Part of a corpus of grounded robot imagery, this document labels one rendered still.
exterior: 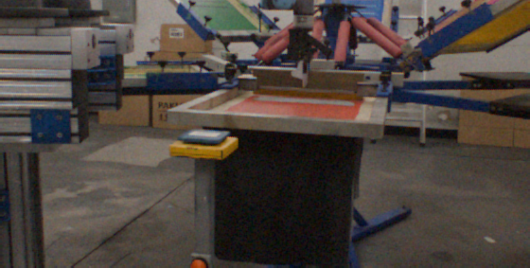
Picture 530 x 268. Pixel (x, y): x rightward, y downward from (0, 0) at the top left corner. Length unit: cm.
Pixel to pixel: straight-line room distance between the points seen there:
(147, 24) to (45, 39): 548
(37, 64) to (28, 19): 10
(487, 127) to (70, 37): 526
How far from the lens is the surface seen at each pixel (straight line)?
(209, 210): 138
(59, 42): 133
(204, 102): 174
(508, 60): 625
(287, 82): 205
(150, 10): 678
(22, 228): 173
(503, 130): 619
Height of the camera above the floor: 125
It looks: 10 degrees down
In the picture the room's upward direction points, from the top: 1 degrees clockwise
